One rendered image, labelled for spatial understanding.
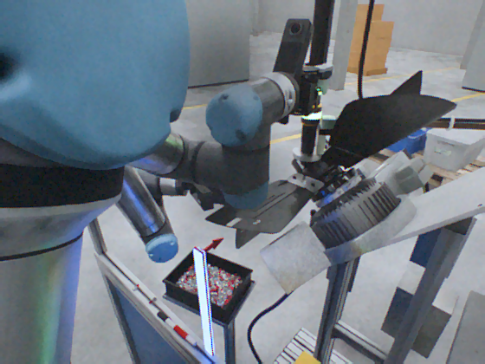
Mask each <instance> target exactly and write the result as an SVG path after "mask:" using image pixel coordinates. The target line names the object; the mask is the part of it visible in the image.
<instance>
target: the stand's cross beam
mask: <svg viewBox="0 0 485 364"><path fill-rule="evenodd" d="M332 334H334V335H337V336H338V337H339V338H340V339H341V340H342V341H345V342H346V343H347V344H349V345H350V346H351V347H354V348H356V349H357V350H358V351H359V352H361V353H362V354H363V355H365V356H366V357H368V358H369V359H371V360H372V361H374V362H376V364H384V363H385V359H386V357H387V356H388V354H389V351H386V350H385V349H383V348H382V347H381V346H379V345H377V343H375V342H373V341H371V340H369V339H368V338H366V337H365V336H364V335H362V334H360V333H359V332H358V331H356V330H355V329H353V328H351V327H349V326H348V325H346V324H345V323H344V322H342V321H340V320H339V321H338V322H337V323H336V324H335V326H334V327H333V332H332Z"/></svg>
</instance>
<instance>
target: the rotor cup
mask: <svg viewBox="0 0 485 364"><path fill-rule="evenodd" d="M328 147H330V145H328V139H327V138H326V142H325V147H324V148H325V150H326V149H327V148H328ZM296 160H297V159H293V160H292V161H291V166H293V168H294V169H295V171H296V173H301V174H303V172H302V167H301V166H300V165H299V164H298V162H297V161H296ZM356 174H357V170H356V169H355V167H351V168H350V169H349V170H347V171H344V170H343V169H342V168H341V166H337V165H336V164H334V163H331V162H329V161H326V160H324V159H318V160H316V161H313V162H311V165H310V166H307V172H306V176H308V177H309V178H311V179H316V180H319V181H321V182H323V184H324V185H325V186H324V187H323V188H321V189H319V190H318V191H317V192H316V193H315V195H313V197H312V198H311V199H310V200H311V201H312V202H317V201H319V200H321V199H323V198H324V197H325V196H326V195H329V194H330V193H331V192H333V191H335V190H336V189H337V188H338V187H341V186H343V184H345V182H347V181H348V180H351V179H352V178H353V177H354V176H355V175H356Z"/></svg>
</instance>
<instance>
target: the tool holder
mask: <svg viewBox="0 0 485 364"><path fill-rule="evenodd" d="M322 116H329V115H322ZM322 116H321V119H322V122H321V123H320V124H319V125H318V127H317V135H316V147H314V152H313V153H303V152H302V151H301V146H296V147H295V148H294V149H293V153H292V155H293V157H294V158H295V159H298V160H301V161H306V162H313V161H316V160H318V159H321V155H322V154H323V153H324V147H325V142H326V137H327V136H330V134H331V132H332V130H333V127H334V125H335V123H336V118H335V116H331V118H323V117H322Z"/></svg>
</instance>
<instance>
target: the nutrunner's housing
mask: <svg viewBox="0 0 485 364"><path fill-rule="evenodd" d="M317 126H318V125H317ZM317 126H313V127H310V126H306V125H303V124H302V127H301V151H302V152H303V153H313V152H314V146H315V143H316V133H317ZM301 165H302V166H310V165H311V162H306V161H301Z"/></svg>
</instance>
